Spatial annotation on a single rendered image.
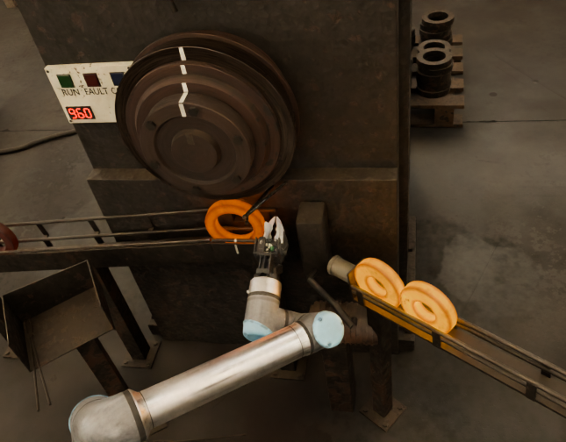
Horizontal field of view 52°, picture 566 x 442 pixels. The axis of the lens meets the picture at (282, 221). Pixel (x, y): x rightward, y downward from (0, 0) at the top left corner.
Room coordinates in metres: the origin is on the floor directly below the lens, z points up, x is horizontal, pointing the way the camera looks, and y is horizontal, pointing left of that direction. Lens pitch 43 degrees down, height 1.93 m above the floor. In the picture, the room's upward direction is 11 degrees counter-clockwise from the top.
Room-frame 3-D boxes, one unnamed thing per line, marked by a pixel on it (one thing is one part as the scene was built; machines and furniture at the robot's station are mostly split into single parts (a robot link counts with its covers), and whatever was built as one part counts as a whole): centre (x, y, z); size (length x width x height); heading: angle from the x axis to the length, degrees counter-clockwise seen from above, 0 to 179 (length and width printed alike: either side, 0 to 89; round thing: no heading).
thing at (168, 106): (1.19, 0.17, 1.11); 0.28 x 0.06 x 0.28; 73
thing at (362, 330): (1.06, -0.13, 0.27); 0.22 x 0.13 x 0.53; 73
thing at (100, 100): (1.49, 0.44, 1.15); 0.26 x 0.02 x 0.18; 73
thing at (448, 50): (3.10, -0.63, 0.22); 1.20 x 0.81 x 0.44; 71
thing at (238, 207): (1.29, 0.14, 0.75); 0.18 x 0.03 x 0.18; 71
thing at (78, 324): (1.15, 0.70, 0.36); 0.26 x 0.20 x 0.72; 108
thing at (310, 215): (1.23, -0.09, 0.68); 0.11 x 0.08 x 0.24; 163
